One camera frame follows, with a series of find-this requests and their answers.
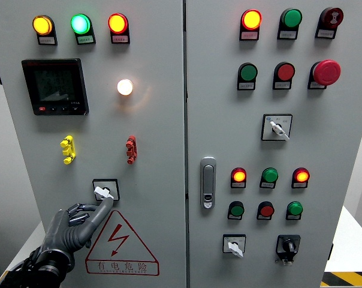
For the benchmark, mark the red warning triangle sticker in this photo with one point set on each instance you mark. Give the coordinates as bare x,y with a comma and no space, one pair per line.
118,237

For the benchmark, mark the grey cabinet door with display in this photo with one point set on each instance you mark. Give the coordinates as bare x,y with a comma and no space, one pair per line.
154,135

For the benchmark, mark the black display meter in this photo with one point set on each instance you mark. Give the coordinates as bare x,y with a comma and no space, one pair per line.
55,85

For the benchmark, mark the silver door lock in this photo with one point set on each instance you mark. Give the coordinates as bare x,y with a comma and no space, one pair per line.
208,180

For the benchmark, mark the white clear lamp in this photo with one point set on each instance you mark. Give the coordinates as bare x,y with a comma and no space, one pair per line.
125,87

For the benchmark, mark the small green push button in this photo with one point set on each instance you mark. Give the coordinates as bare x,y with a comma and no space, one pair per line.
237,210

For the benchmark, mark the small red lit lamp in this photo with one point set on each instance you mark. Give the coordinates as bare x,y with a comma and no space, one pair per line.
301,176
239,175

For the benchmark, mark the small red push button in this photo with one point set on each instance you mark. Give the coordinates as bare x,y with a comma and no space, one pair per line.
266,210

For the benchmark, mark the yellow round lamp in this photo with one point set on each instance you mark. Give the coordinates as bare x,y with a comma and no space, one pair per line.
42,25

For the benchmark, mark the bright green lit lamp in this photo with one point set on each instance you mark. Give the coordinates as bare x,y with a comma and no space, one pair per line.
80,24

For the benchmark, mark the small green lamp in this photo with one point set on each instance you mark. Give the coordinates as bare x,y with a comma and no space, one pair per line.
295,208
270,175

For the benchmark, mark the large red lit lamp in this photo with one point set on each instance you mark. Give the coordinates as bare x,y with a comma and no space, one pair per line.
117,23
251,19

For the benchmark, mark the large green push button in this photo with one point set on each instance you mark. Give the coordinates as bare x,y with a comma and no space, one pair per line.
248,72

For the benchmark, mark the grey cabinet door with lock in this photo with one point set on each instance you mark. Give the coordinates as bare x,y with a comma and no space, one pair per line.
319,135

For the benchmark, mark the large red push button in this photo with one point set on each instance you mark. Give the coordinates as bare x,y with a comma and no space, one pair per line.
285,72

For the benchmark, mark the black yellow striped tape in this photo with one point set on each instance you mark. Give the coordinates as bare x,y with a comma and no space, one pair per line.
348,279

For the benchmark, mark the large red stop button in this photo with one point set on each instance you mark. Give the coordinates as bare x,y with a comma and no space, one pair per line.
327,72

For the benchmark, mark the large dark green lamp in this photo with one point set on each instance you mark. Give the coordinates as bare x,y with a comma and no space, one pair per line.
291,18

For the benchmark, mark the dark red buzzer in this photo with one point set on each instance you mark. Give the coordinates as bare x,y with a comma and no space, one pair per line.
333,16

